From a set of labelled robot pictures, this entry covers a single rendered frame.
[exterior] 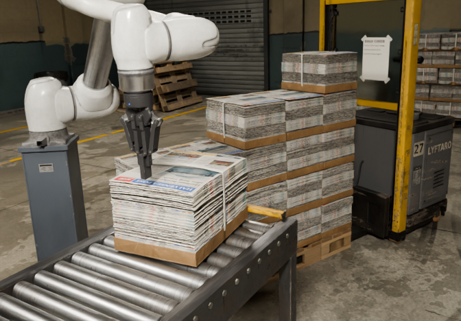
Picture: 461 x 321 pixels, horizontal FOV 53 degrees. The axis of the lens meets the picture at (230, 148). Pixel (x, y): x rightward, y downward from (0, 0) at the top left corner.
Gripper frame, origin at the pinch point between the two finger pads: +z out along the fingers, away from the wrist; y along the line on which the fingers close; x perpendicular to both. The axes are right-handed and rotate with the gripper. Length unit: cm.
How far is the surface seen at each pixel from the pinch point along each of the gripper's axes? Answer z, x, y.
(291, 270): 49, -41, -26
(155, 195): 9.7, -2.7, -0.3
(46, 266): 30.0, 14.7, 28.0
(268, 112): 16, -128, 20
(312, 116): 23, -157, 5
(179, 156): 8.6, -31.0, 10.7
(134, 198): 11.8, -2.2, 6.9
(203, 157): 8.6, -33.4, 2.6
